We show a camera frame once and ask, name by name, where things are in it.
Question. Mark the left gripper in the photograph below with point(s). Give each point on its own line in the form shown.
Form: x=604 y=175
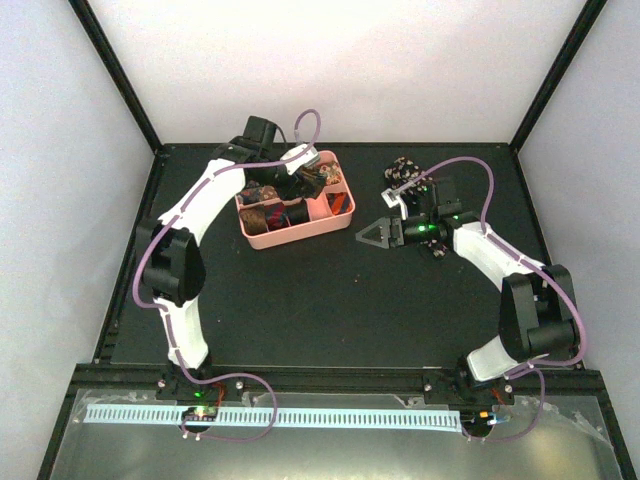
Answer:
x=290 y=191

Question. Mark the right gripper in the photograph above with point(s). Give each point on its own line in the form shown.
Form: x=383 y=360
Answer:
x=392 y=228

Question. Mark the brown green patterned tie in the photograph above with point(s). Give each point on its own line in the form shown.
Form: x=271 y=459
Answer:
x=310 y=182

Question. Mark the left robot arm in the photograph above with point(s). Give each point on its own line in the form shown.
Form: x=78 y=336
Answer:
x=171 y=273

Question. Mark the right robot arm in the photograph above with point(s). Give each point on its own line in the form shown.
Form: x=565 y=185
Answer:
x=537 y=312

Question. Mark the brown paisley rolled tie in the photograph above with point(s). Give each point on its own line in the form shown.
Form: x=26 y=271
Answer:
x=254 y=193

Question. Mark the red striped rolled tie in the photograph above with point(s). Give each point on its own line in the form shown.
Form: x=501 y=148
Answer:
x=339 y=203

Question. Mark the black floral tie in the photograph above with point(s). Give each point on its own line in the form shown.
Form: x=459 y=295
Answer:
x=399 y=174

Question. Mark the pink divided organizer box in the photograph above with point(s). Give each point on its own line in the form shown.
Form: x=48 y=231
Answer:
x=322 y=221

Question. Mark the red navy rolled tie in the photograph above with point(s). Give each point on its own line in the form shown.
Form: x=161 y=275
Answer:
x=276 y=216

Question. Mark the black rolled tie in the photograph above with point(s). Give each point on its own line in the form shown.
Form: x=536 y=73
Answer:
x=297 y=213

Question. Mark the white red floral rolled tie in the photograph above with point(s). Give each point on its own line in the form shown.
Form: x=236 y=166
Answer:
x=331 y=172

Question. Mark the clear acrylic sheet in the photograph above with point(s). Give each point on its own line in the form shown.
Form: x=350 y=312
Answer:
x=132 y=436

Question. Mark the light blue slotted strip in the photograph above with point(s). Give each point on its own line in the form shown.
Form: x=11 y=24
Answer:
x=275 y=418

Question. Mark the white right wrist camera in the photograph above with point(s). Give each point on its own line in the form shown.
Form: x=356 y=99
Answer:
x=393 y=199

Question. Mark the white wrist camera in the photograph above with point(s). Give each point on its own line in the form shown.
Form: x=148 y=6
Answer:
x=299 y=156
x=393 y=199

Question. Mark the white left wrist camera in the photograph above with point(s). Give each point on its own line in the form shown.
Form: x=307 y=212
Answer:
x=299 y=156

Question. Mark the left black frame post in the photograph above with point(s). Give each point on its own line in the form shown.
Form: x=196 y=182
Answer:
x=99 y=40

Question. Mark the black frame post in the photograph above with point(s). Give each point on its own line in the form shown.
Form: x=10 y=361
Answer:
x=99 y=40
x=574 y=40

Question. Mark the black aluminium mounting rail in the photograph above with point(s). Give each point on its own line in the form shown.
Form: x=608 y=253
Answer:
x=435 y=386

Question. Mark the right black frame post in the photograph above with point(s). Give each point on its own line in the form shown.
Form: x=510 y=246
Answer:
x=574 y=40

